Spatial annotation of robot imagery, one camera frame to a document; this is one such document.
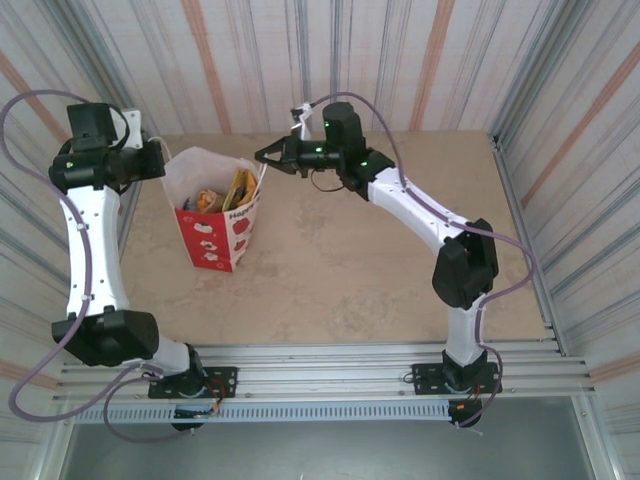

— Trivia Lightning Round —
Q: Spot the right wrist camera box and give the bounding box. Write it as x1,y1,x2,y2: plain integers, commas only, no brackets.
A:
289,101,315,142

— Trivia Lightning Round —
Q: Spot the orange brown snack bag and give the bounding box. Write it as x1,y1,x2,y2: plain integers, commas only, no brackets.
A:
194,188,222,215

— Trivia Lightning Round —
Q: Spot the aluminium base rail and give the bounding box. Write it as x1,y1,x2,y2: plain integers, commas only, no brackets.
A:
49,342,599,401

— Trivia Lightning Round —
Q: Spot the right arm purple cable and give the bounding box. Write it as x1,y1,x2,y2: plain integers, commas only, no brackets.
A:
307,91,537,430

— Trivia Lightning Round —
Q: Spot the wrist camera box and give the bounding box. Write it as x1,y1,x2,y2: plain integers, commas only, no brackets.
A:
121,106,145,150
289,101,315,142

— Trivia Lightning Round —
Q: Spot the orange Fox's candy bag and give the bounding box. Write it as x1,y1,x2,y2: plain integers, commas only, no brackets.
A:
222,168,257,212

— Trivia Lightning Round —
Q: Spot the red white paper bag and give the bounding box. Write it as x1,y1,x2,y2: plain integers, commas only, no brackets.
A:
149,136,274,275

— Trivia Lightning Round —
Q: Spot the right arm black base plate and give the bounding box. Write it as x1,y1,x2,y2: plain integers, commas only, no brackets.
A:
410,360,504,396

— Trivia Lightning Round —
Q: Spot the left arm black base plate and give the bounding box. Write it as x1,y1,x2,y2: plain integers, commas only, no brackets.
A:
148,366,239,400

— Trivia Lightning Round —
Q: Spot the slotted grey cable duct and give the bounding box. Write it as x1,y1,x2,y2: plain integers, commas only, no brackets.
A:
72,402,481,425

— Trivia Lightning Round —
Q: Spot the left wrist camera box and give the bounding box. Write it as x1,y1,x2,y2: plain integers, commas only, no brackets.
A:
121,106,145,150

